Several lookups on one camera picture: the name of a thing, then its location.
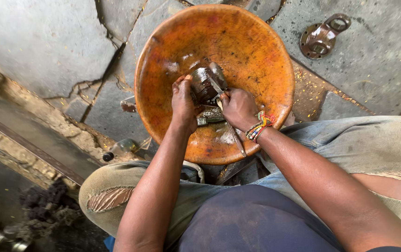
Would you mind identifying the shiny metal cylinder part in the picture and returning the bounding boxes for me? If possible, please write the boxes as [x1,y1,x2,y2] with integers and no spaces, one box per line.
[0,229,31,252]

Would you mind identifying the long metal scraper blade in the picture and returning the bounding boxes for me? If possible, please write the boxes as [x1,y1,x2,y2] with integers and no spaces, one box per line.
[206,75,247,158]

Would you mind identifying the dark oily rag heap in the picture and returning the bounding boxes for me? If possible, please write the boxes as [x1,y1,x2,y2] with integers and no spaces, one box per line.
[13,179,84,242]

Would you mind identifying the dark greasy metal part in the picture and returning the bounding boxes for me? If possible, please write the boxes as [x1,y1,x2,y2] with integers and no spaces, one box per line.
[190,62,228,106]

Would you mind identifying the orange plastic basin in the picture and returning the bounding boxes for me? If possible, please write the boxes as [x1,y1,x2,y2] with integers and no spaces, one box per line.
[134,4,296,166]

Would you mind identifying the flat rusty metal bar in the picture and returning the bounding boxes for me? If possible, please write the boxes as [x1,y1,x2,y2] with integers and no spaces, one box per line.
[0,106,104,186]

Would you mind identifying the person's left hand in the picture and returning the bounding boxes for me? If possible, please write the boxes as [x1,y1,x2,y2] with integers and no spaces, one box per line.
[171,74,204,134]

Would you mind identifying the clear plastic bottle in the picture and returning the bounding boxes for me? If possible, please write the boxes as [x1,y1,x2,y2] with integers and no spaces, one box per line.
[102,139,140,162]

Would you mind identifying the person's torn jeans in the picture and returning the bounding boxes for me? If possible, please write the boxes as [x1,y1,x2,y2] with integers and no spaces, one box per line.
[79,115,401,245]

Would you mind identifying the person's dark blue shirt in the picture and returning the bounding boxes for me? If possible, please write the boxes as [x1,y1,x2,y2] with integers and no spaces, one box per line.
[176,184,401,252]

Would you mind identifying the person's right hand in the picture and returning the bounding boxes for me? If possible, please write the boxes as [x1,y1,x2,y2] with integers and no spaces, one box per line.
[220,87,268,133]

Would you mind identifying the colourful beaded bracelets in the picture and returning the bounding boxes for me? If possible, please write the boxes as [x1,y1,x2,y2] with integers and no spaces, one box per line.
[245,111,275,143]

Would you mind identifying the brown metal flange bracket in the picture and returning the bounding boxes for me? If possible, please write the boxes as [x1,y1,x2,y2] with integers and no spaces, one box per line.
[299,13,352,60]

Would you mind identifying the small greasy metal piece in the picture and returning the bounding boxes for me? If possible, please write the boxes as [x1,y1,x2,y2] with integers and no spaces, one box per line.
[196,105,226,127]

